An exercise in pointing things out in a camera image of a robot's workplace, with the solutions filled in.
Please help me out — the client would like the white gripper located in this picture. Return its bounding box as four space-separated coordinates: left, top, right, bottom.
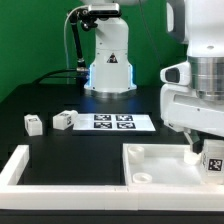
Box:
160 61 224 154

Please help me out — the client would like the white square table top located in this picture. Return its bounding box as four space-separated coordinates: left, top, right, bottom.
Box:
123 144 211 186

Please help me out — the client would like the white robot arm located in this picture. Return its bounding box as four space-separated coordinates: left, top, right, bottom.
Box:
84 0 224 138

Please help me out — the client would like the white marker sheet with tags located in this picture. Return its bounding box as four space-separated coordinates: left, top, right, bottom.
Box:
73 113 155 131

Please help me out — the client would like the black cable bundle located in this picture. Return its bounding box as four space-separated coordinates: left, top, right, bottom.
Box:
31 69 90 85

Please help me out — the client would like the black camera on stand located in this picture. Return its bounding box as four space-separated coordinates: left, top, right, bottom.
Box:
67 3 121 73

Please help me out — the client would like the white U-shaped fence frame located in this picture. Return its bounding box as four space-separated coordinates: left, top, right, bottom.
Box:
0 145 224 211

